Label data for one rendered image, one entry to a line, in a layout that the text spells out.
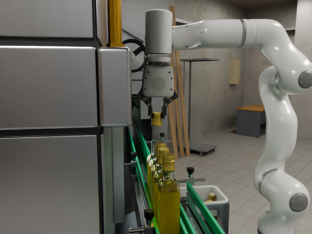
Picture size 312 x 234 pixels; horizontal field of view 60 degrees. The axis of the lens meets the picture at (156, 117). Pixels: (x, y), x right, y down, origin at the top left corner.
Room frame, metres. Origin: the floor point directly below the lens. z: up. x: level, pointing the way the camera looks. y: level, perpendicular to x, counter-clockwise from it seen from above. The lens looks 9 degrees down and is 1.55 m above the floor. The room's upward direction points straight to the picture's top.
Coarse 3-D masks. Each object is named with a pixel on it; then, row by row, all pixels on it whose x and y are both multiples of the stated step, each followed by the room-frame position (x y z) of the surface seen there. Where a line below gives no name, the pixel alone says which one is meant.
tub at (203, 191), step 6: (198, 186) 1.23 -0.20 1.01; (204, 186) 1.23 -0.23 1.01; (210, 186) 1.23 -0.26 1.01; (180, 192) 1.21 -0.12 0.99; (198, 192) 1.22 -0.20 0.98; (204, 192) 1.23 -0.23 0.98; (210, 192) 1.23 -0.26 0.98; (216, 192) 1.20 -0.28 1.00; (204, 198) 1.22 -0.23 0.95; (216, 198) 1.19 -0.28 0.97; (222, 198) 1.13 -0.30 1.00; (210, 204) 1.06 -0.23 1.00
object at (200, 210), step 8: (192, 192) 0.91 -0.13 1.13; (192, 200) 0.92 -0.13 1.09; (200, 200) 0.83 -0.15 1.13; (192, 208) 0.91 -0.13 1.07; (200, 208) 0.82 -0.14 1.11; (200, 216) 0.83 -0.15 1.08; (208, 216) 0.74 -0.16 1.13; (200, 224) 0.82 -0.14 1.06; (208, 224) 0.75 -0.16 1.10; (216, 224) 0.69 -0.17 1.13; (208, 232) 0.74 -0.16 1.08; (216, 232) 0.68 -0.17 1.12
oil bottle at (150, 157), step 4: (148, 156) 0.93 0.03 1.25; (152, 156) 0.91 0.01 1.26; (148, 160) 0.91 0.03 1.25; (148, 164) 0.90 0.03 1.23; (148, 168) 0.90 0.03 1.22; (148, 172) 0.90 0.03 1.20; (148, 176) 0.90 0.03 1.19; (148, 180) 0.91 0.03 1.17; (148, 184) 0.91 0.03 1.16; (148, 188) 0.91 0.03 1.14; (148, 192) 0.91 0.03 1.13
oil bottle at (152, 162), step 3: (153, 159) 0.87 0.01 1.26; (150, 162) 0.87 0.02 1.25; (153, 162) 0.85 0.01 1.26; (150, 165) 0.85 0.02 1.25; (150, 168) 0.85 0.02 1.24; (150, 171) 0.85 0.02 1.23; (150, 174) 0.85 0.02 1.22; (150, 177) 0.85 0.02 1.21; (150, 180) 0.85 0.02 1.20; (150, 183) 0.85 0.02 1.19; (150, 186) 0.85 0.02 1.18; (150, 189) 0.85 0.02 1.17; (150, 192) 0.85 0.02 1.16; (150, 195) 0.85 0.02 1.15; (150, 198) 0.85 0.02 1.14; (150, 201) 0.85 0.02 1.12
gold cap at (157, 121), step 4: (152, 112) 0.87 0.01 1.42; (156, 112) 0.87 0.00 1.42; (160, 112) 0.87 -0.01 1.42; (152, 116) 0.87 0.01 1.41; (156, 116) 0.86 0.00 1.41; (160, 116) 0.87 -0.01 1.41; (152, 120) 0.87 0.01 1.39; (156, 120) 0.86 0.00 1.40; (160, 120) 0.87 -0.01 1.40; (152, 124) 0.87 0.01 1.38; (156, 124) 0.86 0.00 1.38; (160, 124) 0.87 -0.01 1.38
